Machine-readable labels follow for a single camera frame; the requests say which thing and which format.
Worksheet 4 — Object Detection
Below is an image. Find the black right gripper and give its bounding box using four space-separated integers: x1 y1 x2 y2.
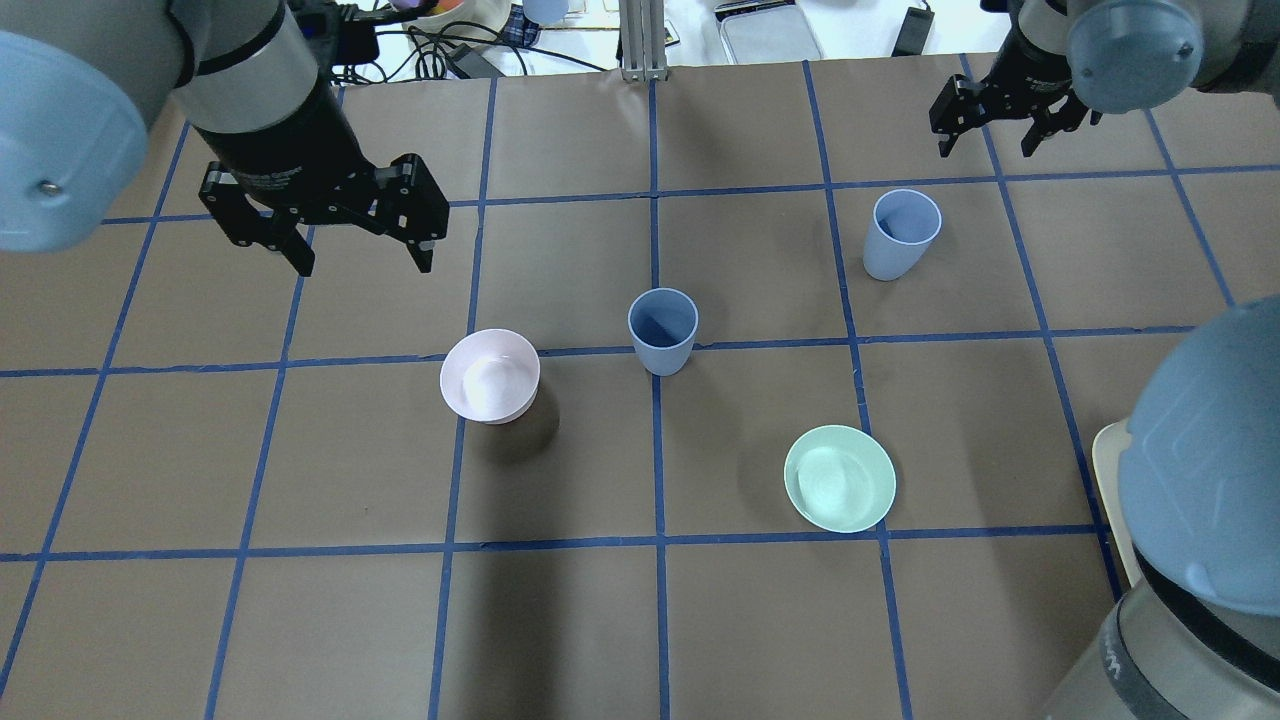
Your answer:
928 20 1103 158

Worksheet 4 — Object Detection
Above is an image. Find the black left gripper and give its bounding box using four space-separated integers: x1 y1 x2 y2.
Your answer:
196 79 451 278

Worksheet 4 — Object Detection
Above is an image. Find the light blue cup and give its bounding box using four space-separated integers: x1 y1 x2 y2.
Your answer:
861 188 943 282

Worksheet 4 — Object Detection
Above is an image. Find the darker blue cup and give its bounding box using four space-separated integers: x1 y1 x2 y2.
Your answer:
627 287 701 377

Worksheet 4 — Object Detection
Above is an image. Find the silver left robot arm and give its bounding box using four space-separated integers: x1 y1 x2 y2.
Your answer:
1 1 451 277

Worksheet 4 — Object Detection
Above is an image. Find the black power adapter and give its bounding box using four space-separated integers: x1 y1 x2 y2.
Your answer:
891 3 934 56

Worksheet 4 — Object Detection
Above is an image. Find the pink bowl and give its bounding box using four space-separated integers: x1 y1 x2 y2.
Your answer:
439 328 541 425

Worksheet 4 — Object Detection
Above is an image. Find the bowl with foam blocks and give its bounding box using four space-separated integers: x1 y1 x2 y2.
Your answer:
392 1 512 38

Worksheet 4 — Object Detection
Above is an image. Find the cream tray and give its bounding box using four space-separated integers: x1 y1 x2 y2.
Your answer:
1091 418 1143 587

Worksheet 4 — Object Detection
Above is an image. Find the mint green bowl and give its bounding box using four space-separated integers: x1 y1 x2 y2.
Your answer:
783 424 899 534

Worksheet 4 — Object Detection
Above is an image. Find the aluminium frame post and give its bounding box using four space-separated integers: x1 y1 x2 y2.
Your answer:
618 0 669 83

